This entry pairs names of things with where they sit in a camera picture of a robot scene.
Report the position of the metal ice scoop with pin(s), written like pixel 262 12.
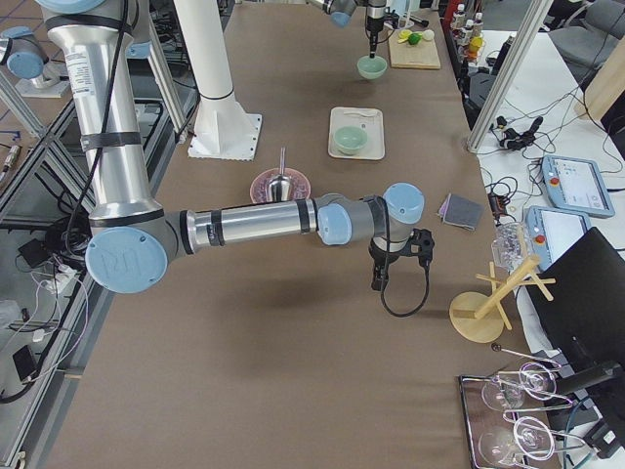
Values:
pixel 279 186

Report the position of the black monitor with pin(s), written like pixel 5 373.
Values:
pixel 585 318

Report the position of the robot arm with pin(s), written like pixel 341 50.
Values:
pixel 133 239
pixel 341 11

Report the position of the cream serving tray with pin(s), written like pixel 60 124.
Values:
pixel 370 120

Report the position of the aluminium frame post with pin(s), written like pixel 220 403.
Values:
pixel 530 24

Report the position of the teach pendant tablet near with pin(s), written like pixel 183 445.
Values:
pixel 553 231

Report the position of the teach pendant tablet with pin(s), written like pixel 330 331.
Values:
pixel 576 184
pixel 553 231

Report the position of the wine glass rack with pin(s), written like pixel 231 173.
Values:
pixel 504 414

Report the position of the green bowl on tray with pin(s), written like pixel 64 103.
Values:
pixel 350 140

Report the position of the wooden cup tree stand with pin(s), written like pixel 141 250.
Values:
pixel 481 318

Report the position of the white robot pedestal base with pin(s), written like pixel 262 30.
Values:
pixel 222 128

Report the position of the grey folded cloth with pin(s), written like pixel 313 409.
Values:
pixel 460 212

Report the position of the wooden cutting board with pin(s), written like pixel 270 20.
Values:
pixel 423 55

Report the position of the pink bowl with ice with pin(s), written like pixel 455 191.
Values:
pixel 301 186

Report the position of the lemon slice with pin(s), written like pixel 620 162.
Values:
pixel 403 35

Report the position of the green bowl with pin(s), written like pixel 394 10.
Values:
pixel 350 140
pixel 371 68

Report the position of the teach pendant tablet far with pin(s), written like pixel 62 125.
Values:
pixel 576 184

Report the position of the white garlic bulb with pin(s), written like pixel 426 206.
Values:
pixel 428 35

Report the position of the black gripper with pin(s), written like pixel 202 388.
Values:
pixel 380 257
pixel 373 23

